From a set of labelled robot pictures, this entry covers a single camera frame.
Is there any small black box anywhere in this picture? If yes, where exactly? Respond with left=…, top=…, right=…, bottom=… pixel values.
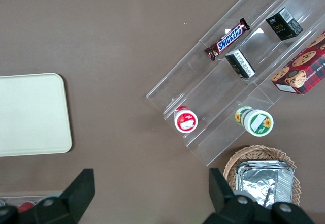
left=265, top=7, right=304, bottom=41
left=224, top=48, right=256, bottom=80

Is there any green lid sunflower cup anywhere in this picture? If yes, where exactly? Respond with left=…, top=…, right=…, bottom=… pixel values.
left=234, top=106, right=274, bottom=137

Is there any beige plastic tray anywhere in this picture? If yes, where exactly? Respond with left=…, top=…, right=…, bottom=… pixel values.
left=0, top=72, right=73, bottom=158

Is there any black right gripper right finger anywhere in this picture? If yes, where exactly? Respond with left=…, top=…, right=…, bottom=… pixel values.
left=203, top=168, right=257, bottom=224

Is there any clear acrylic step display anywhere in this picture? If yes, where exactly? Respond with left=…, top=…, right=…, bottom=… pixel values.
left=145, top=0, right=325, bottom=168

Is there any Snickers chocolate bar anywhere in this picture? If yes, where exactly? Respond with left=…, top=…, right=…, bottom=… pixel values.
left=204, top=17, right=251, bottom=61

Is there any red plaid cookie box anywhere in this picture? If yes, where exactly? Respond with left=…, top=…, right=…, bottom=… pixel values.
left=270, top=30, right=325, bottom=96

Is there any red cola bottle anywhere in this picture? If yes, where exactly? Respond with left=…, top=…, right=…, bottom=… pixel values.
left=17, top=201, right=36, bottom=214

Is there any light tan wicker basket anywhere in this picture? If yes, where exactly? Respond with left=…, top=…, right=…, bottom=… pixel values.
left=222, top=145, right=301, bottom=207

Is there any clear acrylic bottle rack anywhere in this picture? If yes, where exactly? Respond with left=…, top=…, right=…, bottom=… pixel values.
left=0, top=195, right=53, bottom=206

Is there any red lid white cup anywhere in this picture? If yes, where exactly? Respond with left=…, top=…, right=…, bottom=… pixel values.
left=174, top=105, right=199, bottom=134

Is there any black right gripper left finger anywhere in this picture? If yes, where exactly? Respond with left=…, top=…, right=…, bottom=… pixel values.
left=32, top=168, right=96, bottom=224

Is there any aluminium foil container stack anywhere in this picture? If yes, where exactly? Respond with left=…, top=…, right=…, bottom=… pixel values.
left=235, top=159, right=297, bottom=209

